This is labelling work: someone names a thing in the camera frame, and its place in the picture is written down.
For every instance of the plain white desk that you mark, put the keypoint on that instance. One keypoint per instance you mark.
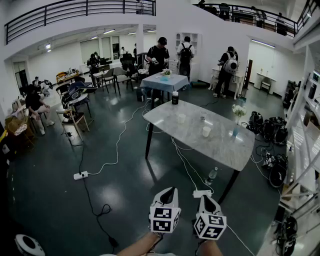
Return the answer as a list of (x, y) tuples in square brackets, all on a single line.
[(266, 75)]

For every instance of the white wall shelf cabinet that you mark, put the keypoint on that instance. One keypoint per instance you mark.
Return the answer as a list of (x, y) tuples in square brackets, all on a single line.
[(193, 38)]

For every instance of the person's left forearm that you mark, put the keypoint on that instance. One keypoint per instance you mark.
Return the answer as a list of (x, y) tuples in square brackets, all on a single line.
[(140, 246)]

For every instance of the white power strip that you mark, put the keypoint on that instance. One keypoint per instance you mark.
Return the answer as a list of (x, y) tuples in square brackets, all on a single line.
[(202, 193), (156, 100), (80, 175)]

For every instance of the black case with white outline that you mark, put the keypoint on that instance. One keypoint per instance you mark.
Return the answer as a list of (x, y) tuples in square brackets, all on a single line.
[(70, 95)]

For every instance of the green rolled mat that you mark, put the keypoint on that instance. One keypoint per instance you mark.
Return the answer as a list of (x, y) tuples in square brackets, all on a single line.
[(198, 84)]

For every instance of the dark blue chair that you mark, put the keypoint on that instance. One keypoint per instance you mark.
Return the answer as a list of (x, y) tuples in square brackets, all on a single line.
[(77, 86)]

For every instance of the black trash bin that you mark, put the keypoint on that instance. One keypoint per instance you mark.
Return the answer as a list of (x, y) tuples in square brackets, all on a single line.
[(140, 95)]

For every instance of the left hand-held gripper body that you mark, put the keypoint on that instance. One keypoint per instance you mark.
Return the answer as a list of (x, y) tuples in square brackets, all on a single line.
[(162, 220)]

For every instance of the white backpack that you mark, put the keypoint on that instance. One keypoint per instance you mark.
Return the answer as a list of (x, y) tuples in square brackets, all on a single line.
[(231, 65)]

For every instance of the black tote bag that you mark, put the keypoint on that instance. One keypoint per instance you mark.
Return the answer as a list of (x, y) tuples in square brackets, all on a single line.
[(72, 116)]

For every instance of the tube ceiling light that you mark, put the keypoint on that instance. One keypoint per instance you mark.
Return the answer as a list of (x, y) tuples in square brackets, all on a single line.
[(94, 37), (109, 31), (263, 43)]

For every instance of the blue tablecloth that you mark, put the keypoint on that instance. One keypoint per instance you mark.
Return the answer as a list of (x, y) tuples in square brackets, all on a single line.
[(163, 83)]

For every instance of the grey upholstered chair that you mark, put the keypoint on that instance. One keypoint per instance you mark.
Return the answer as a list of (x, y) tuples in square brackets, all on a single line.
[(108, 75), (121, 75)]

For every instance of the white ornate console table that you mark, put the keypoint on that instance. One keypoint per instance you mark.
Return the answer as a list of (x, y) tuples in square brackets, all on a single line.
[(237, 77)]

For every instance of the white artificial flower bouquet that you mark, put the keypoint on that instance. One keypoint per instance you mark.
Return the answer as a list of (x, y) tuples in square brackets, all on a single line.
[(238, 111)]

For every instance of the black bottle with white cap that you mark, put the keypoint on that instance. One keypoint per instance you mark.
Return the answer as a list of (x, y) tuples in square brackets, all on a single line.
[(175, 98)]

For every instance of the person's right forearm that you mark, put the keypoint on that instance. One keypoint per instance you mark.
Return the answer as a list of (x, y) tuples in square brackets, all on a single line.
[(211, 248)]

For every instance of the rattan chair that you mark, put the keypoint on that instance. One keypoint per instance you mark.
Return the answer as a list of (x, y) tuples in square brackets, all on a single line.
[(17, 127)]

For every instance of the teal broom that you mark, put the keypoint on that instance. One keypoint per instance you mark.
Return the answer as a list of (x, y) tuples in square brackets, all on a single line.
[(242, 98)]

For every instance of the light wooden chair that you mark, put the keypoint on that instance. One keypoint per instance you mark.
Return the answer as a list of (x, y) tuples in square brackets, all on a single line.
[(75, 125)]

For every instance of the black table leg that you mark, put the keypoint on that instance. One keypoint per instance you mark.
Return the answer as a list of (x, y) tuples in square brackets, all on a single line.
[(228, 185), (149, 140)]

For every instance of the white pot with flowers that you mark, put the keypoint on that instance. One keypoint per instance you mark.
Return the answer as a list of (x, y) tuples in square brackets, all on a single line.
[(166, 72)]

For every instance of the black bag with white print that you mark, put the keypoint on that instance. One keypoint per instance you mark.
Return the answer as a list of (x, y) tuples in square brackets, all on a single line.
[(255, 121), (281, 133), (270, 128), (287, 232), (277, 171)]

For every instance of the clear plastic water bottle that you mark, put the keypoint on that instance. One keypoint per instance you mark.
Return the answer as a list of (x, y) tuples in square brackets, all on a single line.
[(212, 175)]

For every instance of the white metal shelving rack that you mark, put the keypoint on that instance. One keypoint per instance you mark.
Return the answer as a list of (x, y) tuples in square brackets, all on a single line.
[(300, 140)]

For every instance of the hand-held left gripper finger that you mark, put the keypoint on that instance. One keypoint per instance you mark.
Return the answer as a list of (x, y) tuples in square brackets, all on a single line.
[(173, 196), (161, 197)]

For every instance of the black backpack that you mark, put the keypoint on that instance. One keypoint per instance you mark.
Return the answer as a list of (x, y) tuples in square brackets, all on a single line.
[(185, 58)]

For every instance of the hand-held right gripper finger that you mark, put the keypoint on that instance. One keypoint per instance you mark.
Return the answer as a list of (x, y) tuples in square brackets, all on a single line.
[(213, 207), (203, 206)]

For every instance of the black square table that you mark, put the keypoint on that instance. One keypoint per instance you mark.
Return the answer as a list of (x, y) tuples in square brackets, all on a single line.
[(161, 95)]

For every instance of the black office chair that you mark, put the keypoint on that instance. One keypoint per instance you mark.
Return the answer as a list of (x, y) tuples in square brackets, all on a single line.
[(127, 63)]

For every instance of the black balcony railing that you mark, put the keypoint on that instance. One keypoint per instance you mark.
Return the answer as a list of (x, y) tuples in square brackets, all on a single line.
[(296, 28), (86, 7)]

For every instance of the small grey cup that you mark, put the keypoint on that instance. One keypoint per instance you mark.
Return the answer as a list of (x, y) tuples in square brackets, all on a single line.
[(203, 116)]

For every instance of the cluttered wooden side table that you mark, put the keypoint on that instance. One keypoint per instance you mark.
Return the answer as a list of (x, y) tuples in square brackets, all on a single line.
[(66, 76)]

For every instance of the grey chair with dark legs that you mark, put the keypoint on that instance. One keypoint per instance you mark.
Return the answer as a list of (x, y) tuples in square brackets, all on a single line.
[(265, 83)]

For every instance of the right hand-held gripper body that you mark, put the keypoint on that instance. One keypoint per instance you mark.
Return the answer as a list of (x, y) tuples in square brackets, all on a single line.
[(210, 226)]

